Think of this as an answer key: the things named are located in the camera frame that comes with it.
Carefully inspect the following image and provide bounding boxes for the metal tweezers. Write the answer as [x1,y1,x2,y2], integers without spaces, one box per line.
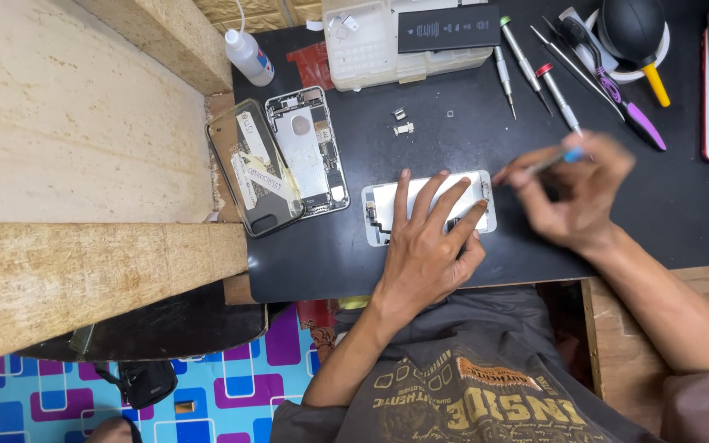
[529,17,627,123]

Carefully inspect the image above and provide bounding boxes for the person's grey printed shirt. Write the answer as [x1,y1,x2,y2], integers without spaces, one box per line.
[270,284,666,443]

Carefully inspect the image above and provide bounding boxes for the black air blower yellow nozzle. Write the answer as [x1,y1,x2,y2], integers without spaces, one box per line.
[597,0,672,108]

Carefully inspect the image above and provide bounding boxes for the green-capped silver screwdriver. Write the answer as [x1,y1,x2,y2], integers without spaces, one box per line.
[500,16,554,117]

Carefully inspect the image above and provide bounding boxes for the blue-tipped silver screwdriver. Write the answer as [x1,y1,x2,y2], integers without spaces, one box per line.
[526,146,587,177]

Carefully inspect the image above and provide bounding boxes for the black phone battery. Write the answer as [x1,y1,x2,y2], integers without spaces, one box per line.
[397,4,502,55]

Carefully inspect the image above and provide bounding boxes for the person's left hand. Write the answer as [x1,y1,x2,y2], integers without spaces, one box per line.
[374,169,489,316]

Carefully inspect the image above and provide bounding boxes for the clear phone case with labels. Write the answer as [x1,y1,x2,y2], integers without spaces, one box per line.
[206,98,305,239]

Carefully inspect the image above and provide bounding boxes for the white squeeze bottle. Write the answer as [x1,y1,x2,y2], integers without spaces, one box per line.
[224,0,276,87]

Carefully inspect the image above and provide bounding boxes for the white phone screen assembly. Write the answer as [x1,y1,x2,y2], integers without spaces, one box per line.
[362,170,498,247]

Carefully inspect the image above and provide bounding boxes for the blue purple patterned floor mat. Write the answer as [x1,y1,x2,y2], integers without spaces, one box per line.
[0,303,322,443]

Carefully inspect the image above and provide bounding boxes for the black pouch with strap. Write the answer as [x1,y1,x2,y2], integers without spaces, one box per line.
[94,359,178,411]

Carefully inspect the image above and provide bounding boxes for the black work mat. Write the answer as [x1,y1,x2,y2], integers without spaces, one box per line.
[231,0,709,304]

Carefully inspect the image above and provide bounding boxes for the white tape roll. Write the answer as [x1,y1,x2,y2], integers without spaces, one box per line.
[583,9,672,85]

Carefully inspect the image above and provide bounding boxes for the wooden table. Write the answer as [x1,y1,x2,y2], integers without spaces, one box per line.
[581,263,709,438]

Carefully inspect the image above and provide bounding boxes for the red plastic sheet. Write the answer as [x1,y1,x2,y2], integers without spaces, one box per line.
[286,41,336,92]

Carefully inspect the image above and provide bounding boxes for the red patterned cloth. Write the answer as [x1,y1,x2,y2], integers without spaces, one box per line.
[295,299,338,365]

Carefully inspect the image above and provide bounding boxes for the person's right hand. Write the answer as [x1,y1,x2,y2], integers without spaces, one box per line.
[492,132,636,254]

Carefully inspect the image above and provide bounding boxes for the wooden bench partition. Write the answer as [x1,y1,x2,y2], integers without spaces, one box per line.
[0,0,249,369]

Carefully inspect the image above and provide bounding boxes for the red-capped silver screwdriver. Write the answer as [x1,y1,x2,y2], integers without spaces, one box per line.
[535,62,583,137]

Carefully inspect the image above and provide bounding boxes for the plain silver screwdriver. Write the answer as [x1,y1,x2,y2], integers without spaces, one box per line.
[494,46,518,121]

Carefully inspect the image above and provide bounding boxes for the open silver phone chassis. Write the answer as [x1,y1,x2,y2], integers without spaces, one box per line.
[265,86,351,220]

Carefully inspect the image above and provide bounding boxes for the black and purple brush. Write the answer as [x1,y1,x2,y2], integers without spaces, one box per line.
[559,16,668,152]

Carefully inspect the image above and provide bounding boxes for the white plastic parts organizer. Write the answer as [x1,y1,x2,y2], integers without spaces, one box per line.
[321,0,495,92]

